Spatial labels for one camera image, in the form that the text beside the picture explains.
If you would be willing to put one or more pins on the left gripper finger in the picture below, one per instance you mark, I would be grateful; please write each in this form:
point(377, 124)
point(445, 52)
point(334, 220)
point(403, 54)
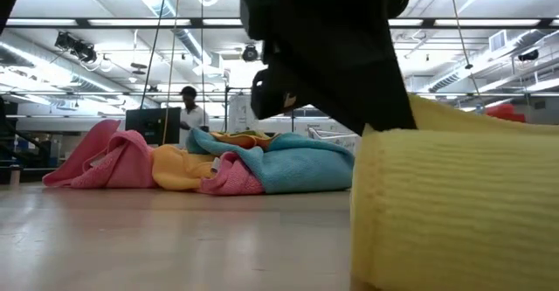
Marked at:
point(362, 94)
point(279, 94)

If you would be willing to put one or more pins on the blue microfiber towel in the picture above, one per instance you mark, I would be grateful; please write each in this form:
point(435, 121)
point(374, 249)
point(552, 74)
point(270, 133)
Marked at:
point(297, 168)

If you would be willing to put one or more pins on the yellow microfiber towel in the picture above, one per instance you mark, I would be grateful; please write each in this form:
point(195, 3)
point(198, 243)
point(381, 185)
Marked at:
point(458, 203)

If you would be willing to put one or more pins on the pink microfiber towel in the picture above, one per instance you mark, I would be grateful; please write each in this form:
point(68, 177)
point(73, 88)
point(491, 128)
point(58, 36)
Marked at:
point(113, 164)
point(236, 177)

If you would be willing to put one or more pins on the orange microfiber towel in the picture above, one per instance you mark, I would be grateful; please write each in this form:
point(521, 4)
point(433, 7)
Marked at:
point(179, 168)

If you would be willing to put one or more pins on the white board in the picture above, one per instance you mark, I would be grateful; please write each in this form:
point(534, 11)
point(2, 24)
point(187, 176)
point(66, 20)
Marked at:
point(240, 112)

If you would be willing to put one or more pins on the black ceiling spotlight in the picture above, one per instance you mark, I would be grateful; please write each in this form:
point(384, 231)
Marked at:
point(250, 53)
point(76, 46)
point(528, 55)

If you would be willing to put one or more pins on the person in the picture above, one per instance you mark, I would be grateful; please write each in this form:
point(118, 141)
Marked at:
point(194, 118)

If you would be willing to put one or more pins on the black monitor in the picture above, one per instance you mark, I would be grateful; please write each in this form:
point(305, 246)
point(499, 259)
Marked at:
point(148, 125)

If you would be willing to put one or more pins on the red cart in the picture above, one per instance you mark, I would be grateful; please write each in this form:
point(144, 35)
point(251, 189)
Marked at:
point(506, 112)

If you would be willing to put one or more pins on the black overhead light beam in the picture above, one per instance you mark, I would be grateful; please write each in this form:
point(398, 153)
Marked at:
point(83, 22)

